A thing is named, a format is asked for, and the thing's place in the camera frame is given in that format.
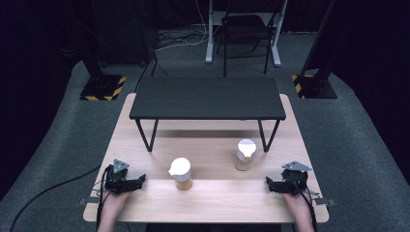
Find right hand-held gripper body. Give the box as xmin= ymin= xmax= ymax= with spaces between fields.
xmin=280 ymin=160 xmax=313 ymax=197

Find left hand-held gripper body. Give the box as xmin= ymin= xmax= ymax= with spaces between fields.
xmin=103 ymin=159 xmax=132 ymax=195

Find glass jar with white lid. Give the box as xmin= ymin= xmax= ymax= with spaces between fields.
xmin=167 ymin=157 xmax=193 ymax=191
xmin=233 ymin=138 xmax=258 ymax=172

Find person's left hand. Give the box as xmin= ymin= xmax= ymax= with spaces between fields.
xmin=103 ymin=190 xmax=133 ymax=208

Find person's right hand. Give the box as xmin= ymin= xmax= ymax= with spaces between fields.
xmin=281 ymin=192 xmax=311 ymax=210

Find grey table clamp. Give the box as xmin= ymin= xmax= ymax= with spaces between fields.
xmin=78 ymin=196 xmax=100 ymax=207
xmin=313 ymin=196 xmax=337 ymax=208

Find black stand with striped base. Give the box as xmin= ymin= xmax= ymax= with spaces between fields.
xmin=66 ymin=0 xmax=128 ymax=102
xmin=291 ymin=0 xmax=343 ymax=101

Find black shelf with metal legs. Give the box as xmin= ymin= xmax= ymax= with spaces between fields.
xmin=129 ymin=75 xmax=287 ymax=154

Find black chair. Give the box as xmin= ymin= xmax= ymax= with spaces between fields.
xmin=215 ymin=0 xmax=276 ymax=78

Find right hand-held gripper black cable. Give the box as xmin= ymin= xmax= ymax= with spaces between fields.
xmin=288 ymin=178 xmax=318 ymax=232

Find hand-held gripper black cable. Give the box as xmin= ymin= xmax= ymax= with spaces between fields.
xmin=288 ymin=178 xmax=318 ymax=232
xmin=95 ymin=165 xmax=112 ymax=232

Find left hand-held gripper black cable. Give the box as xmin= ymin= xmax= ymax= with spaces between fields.
xmin=95 ymin=165 xmax=112 ymax=232

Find long black floor cable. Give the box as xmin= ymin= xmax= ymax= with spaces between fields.
xmin=9 ymin=164 xmax=103 ymax=232

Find bundle of floor cables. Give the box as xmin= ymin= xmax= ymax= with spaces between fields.
xmin=154 ymin=27 xmax=211 ymax=52

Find white desk frame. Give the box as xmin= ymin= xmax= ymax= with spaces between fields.
xmin=205 ymin=0 xmax=288 ymax=68

